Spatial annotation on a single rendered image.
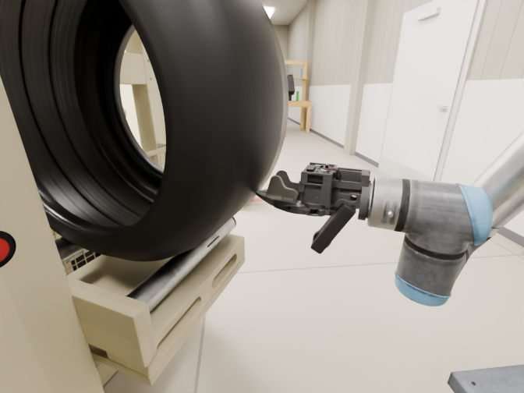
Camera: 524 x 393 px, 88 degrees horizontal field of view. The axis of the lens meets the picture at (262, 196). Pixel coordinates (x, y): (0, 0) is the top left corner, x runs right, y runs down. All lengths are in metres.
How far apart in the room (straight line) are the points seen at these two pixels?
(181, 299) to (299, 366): 1.05
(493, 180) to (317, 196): 0.29
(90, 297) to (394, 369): 1.40
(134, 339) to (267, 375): 1.09
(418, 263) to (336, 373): 1.07
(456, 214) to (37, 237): 0.56
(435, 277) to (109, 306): 0.50
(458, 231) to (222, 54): 0.41
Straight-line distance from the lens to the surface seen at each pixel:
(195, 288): 0.57
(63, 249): 0.72
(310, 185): 0.48
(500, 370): 0.95
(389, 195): 0.47
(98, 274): 0.79
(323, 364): 1.55
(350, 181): 0.50
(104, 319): 0.47
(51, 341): 0.51
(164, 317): 0.53
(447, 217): 0.48
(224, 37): 0.38
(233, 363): 1.53
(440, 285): 0.55
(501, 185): 0.60
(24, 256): 0.44
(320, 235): 0.52
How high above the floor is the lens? 1.22
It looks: 22 degrees down
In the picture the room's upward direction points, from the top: straight up
